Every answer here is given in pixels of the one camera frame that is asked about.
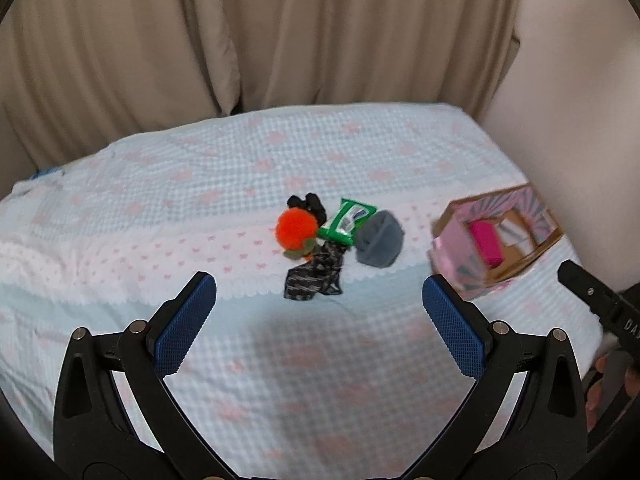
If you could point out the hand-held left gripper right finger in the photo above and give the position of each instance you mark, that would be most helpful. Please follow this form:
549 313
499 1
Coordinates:
452 330

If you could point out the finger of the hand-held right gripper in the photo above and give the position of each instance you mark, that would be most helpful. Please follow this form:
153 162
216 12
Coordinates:
585 287

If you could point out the pink pad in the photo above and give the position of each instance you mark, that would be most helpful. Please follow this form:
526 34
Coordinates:
487 242

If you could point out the checked blue pink blanket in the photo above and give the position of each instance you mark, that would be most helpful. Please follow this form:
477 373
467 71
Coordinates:
300 160

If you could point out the black patterned cloth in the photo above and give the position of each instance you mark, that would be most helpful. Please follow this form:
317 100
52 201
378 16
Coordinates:
312 275

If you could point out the green tissue packet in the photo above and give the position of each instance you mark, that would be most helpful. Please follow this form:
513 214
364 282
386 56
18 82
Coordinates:
345 222

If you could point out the beige curtain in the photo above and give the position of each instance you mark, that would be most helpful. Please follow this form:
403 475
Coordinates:
300 35

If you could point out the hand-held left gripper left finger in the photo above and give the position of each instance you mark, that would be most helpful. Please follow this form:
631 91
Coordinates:
185 325

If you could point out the black hair scrunchie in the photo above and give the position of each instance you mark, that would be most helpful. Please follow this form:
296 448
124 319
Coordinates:
310 202

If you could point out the grey sock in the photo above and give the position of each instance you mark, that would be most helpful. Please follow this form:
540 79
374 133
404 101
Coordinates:
380 240

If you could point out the orange pompom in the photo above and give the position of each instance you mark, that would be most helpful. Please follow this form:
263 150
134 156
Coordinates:
297 230

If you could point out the pink cardboard box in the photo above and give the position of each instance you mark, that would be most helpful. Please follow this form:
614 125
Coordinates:
460 265

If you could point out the person's right hand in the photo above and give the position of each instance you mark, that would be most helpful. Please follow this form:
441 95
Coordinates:
596 390

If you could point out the white folded cloth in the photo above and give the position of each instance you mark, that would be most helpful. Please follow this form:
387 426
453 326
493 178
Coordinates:
515 232

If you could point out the small blue item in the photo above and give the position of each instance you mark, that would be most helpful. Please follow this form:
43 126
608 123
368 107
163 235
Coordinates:
37 175

